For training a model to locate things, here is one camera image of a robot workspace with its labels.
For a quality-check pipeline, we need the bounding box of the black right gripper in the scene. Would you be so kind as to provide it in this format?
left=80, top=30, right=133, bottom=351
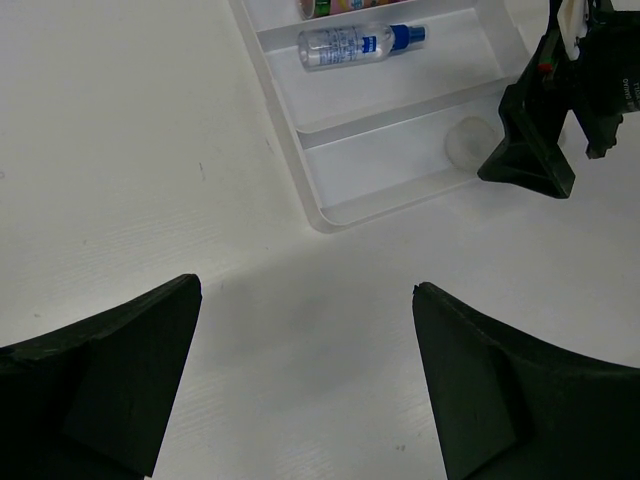
left=478, top=1, right=639, bottom=198

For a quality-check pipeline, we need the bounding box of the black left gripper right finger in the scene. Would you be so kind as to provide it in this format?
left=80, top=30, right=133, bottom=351
left=412, top=282, right=639, bottom=479

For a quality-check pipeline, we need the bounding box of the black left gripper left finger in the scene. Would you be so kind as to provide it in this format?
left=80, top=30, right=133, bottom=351
left=1, top=274, right=202, bottom=479

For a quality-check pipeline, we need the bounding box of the clear tape roll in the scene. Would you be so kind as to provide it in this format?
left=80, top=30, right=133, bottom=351
left=444, top=116, right=500, bottom=174

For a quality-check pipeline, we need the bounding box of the small blue capped bottle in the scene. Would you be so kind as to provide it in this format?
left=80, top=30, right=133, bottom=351
left=297, top=23, right=429, bottom=71

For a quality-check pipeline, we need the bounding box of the pink capped glue stick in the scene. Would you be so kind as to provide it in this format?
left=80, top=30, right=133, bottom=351
left=298, top=0, right=402, bottom=20

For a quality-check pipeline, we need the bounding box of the white tiered organizer tray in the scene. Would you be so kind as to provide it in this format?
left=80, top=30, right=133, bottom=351
left=230, top=1, right=529, bottom=233

